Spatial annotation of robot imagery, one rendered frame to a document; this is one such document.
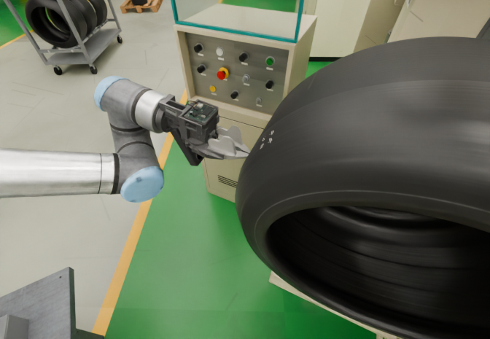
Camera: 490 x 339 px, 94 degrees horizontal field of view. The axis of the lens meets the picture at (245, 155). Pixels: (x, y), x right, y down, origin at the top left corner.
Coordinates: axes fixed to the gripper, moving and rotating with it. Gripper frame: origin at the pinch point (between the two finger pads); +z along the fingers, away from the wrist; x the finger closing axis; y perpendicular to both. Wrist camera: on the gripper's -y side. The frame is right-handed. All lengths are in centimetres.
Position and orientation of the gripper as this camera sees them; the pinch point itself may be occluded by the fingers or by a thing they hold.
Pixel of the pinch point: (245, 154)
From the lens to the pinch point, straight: 50.1
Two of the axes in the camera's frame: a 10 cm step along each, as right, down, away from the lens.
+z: 9.0, 3.8, -1.9
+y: 1.1, -6.5, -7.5
